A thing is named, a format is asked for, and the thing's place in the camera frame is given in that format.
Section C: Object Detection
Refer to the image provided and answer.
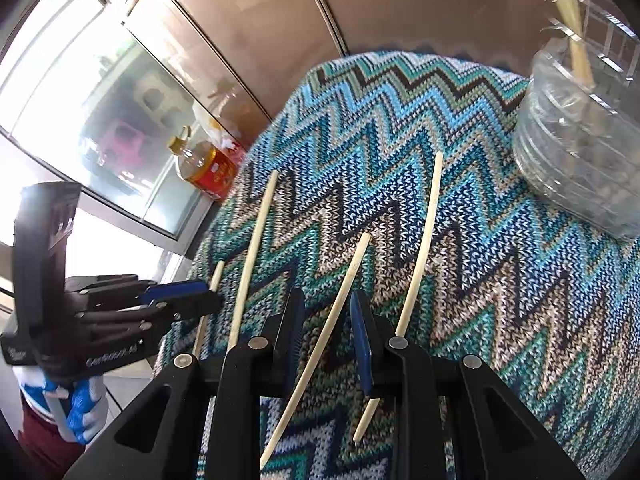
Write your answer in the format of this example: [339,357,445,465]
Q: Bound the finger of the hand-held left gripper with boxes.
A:
[75,292,222,335]
[67,274,210,307]

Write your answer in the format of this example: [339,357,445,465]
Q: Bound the zigzag knitted cloth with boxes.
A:
[155,50,640,480]

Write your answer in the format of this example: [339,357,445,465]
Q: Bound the row of wooden chopsticks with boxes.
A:
[226,151,446,442]

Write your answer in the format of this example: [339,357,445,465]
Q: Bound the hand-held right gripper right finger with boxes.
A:
[350,290,586,480]

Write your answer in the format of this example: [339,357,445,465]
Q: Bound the beige plastic stool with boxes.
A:
[135,71,172,112]

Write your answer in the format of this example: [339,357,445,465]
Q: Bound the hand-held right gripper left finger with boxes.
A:
[65,287,307,480]

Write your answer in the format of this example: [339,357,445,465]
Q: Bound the brown base cabinets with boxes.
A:
[125,0,568,128]

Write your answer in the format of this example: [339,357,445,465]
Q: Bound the sliding glass door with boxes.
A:
[0,0,213,311]

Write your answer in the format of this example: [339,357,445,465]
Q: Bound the pink plastic stool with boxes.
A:
[99,124,147,162]

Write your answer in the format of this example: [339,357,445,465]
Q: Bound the red label cooking oil bottle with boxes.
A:
[167,127,247,204]

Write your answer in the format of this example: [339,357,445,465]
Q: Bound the person's left hand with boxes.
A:
[20,365,109,445]

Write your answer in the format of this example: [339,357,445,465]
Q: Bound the clear wire utensil holder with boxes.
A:
[512,0,640,241]

